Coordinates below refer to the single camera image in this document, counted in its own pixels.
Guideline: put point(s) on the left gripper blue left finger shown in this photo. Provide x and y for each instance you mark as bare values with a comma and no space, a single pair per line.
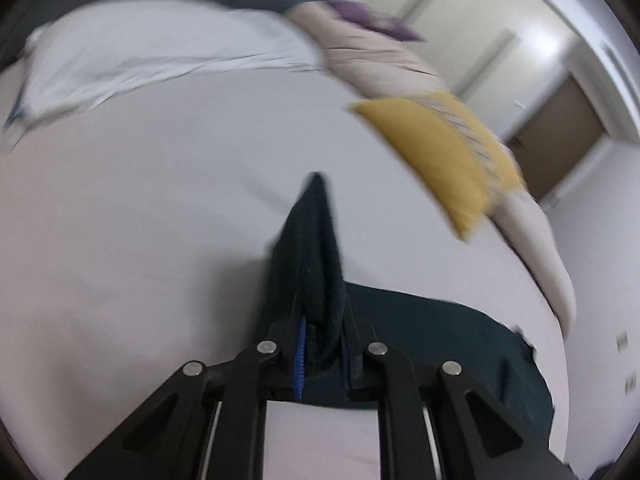
205,422

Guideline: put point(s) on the white pillow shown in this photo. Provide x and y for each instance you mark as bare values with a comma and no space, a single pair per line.
111,47

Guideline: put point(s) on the brown door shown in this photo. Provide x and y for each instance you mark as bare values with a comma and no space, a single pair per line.
556,138

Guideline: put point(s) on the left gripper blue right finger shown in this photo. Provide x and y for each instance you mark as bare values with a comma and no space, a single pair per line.
439,422

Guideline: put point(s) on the white wardrobe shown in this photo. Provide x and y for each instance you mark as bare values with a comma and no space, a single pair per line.
500,57

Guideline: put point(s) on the lower wall socket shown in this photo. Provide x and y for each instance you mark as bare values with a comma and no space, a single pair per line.
631,383

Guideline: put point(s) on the white bed sheet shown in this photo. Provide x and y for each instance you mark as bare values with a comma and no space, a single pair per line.
134,236

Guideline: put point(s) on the upper wall socket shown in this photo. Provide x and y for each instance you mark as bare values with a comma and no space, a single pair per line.
622,341

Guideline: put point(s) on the beige duvet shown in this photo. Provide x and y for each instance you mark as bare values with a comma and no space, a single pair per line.
378,66

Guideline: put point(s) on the purple cushion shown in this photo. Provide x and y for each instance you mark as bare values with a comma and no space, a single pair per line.
365,17

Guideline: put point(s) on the wall socket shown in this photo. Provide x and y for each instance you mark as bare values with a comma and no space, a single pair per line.
622,341
631,383

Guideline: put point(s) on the yellow patterned cushion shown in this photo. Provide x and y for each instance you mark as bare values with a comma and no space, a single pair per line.
463,164

